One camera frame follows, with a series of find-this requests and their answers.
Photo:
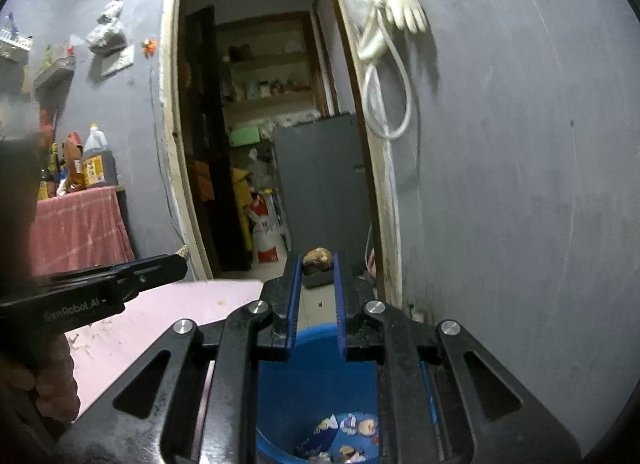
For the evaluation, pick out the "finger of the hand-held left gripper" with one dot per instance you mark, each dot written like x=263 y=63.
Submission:
x=155 y=276

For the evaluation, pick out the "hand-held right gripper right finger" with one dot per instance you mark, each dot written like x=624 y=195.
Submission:
x=341 y=314

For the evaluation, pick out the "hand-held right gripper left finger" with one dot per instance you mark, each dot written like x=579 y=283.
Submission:
x=295 y=304

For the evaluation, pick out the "brown scrap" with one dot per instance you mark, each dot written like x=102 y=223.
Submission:
x=317 y=259

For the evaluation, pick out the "blue plastic bucket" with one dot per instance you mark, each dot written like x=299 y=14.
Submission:
x=320 y=384

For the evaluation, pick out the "person's left hand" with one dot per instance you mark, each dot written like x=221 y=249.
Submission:
x=55 y=384

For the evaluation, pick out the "pink table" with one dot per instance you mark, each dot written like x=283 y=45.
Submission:
x=165 y=324

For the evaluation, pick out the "red fire extinguisher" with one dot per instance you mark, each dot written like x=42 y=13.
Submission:
x=265 y=244

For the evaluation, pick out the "pink checked cloth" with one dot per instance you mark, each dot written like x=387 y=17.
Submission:
x=80 y=229

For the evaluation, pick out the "white blue scrap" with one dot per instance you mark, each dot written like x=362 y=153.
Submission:
x=349 y=422

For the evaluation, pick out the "tan crumpled scrap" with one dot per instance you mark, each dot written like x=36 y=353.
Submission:
x=351 y=454
x=368 y=427

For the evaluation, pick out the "yellow bag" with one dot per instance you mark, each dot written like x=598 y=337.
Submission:
x=241 y=194

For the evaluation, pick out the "large oil jug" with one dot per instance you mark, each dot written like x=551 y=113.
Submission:
x=100 y=169

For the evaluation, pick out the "blue snack wrapper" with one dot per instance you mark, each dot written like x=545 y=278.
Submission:
x=317 y=439

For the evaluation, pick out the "dark grey cabinet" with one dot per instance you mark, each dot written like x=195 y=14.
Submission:
x=320 y=179

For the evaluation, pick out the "orange brown packet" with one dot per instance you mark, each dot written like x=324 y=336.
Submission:
x=75 y=169

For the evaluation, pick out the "dark wooden door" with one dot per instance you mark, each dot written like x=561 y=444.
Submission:
x=210 y=144

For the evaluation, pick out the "green box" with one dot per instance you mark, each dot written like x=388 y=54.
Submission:
x=245 y=136

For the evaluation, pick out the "wooden shelf unit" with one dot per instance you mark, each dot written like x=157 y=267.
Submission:
x=265 y=94

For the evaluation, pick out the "grey plastic bag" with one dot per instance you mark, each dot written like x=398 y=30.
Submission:
x=105 y=38
x=111 y=11

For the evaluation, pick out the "white rubber gloves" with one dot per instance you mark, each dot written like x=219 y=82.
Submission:
x=405 y=9

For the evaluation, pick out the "white door frame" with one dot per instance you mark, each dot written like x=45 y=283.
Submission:
x=169 y=154

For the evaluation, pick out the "grey wall paper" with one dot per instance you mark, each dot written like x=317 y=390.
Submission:
x=117 y=60

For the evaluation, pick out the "grey wall shelf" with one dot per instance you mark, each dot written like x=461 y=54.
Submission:
x=54 y=71

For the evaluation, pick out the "orange wall ornament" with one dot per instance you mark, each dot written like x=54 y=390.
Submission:
x=149 y=46

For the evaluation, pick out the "white wall rack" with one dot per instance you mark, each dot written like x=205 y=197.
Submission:
x=15 y=41

